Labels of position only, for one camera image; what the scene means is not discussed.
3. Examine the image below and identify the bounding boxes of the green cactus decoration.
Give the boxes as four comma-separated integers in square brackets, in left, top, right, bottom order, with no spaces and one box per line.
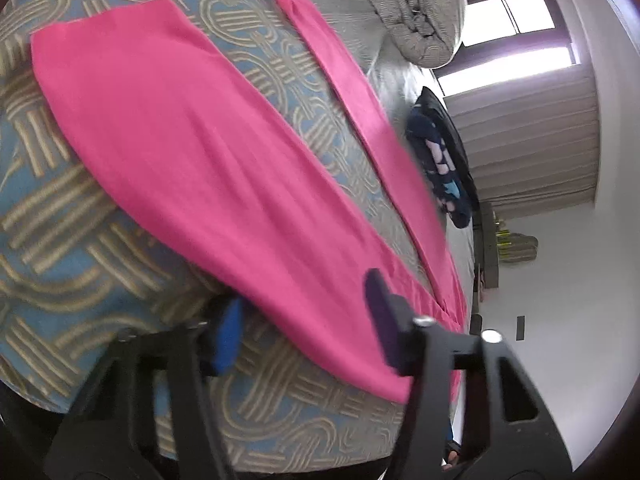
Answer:
[497,231,539,264]

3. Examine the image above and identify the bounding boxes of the navy star fleece blanket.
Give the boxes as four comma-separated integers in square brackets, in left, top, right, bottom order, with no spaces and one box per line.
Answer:
[405,105,472,229]

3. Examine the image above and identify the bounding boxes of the black flat cushion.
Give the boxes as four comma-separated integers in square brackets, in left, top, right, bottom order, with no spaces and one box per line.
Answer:
[416,87,480,210]

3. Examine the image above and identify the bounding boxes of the grey wall shelf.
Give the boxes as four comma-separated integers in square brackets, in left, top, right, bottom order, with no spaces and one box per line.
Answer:
[470,200,499,335]

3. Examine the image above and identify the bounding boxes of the window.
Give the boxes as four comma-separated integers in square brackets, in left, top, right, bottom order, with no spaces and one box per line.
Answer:
[435,0,580,96]

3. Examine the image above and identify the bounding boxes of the pink pants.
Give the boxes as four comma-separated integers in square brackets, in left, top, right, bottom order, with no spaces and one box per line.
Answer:
[31,0,465,403]

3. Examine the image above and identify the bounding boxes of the beige curtain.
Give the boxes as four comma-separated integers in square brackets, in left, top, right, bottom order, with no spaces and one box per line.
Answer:
[446,66,600,218]

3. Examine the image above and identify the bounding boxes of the grey folded duvet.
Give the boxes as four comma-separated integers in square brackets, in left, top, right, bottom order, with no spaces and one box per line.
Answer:
[369,0,466,70]

